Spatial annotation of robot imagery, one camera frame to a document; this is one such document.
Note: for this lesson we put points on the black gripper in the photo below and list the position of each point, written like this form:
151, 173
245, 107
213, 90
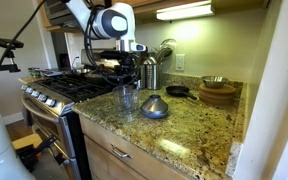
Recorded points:
128, 65

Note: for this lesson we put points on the grey conical chopper lid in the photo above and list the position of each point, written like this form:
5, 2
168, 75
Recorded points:
154, 107

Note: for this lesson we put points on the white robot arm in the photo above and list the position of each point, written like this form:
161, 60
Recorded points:
114, 23

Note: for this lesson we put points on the clear plastic chopper bowl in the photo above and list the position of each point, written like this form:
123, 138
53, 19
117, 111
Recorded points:
119, 101

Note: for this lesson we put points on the small steel bowl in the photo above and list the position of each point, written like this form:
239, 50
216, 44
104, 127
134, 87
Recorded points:
214, 81

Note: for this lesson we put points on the perforated steel utensil holder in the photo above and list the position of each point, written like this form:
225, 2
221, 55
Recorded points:
153, 78

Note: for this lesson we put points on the small steel pot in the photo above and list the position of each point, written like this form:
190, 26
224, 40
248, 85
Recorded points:
80, 71

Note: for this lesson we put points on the small black iron skillet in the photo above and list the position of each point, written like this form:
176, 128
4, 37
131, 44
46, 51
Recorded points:
177, 91

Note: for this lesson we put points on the steel ladle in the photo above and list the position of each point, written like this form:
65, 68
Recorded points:
169, 43

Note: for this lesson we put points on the stainless steel gas stove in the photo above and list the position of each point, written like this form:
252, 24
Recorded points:
57, 96

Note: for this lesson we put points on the kitchen base cabinet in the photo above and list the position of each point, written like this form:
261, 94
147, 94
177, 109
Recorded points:
117, 160

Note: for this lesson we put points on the under-cabinet light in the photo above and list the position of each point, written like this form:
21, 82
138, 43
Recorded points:
184, 11

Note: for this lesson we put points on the small glass jar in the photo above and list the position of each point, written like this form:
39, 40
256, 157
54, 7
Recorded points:
34, 72

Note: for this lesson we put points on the steel range hood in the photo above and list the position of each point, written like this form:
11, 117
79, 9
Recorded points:
55, 15

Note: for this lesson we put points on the yellow foam block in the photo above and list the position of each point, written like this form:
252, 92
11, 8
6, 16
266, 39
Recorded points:
25, 140

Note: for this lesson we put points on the white wall outlet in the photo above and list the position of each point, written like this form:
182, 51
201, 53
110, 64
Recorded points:
180, 62

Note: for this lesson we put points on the black camera on stand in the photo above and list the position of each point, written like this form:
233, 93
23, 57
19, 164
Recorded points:
7, 43

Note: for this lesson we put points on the wooden wall cabinet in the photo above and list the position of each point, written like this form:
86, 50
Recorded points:
237, 4

